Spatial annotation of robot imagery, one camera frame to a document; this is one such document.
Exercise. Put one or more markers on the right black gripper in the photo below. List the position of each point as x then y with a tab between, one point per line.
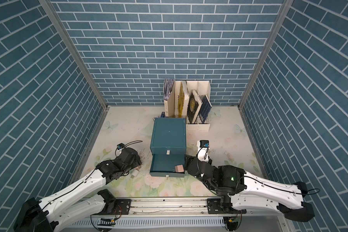
190	159

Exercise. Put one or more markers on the pink plug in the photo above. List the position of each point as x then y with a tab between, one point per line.
179	169

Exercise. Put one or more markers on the teal drawer cabinet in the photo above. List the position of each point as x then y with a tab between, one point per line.
168	147

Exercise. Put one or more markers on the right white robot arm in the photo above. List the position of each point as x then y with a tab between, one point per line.
241	190

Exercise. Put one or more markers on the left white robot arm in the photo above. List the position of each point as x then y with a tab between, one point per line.
83	198

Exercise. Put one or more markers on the dark blue book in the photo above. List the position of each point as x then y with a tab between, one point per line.
205	108

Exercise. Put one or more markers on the black and gold book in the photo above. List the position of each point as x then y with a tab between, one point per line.
194	106

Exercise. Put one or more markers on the white file organizer rack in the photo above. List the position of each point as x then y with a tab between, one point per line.
170	106

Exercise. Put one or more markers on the yellow book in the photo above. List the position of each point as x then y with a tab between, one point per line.
182	99

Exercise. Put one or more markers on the magazines in left slot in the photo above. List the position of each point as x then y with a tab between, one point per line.
168	88

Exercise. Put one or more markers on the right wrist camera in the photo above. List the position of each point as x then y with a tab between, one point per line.
203	144

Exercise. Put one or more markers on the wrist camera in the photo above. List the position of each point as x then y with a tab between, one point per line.
120	146
203	144

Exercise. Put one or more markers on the metal base rail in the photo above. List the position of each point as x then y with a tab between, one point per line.
174	207

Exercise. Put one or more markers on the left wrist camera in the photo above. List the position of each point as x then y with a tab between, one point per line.
120	146

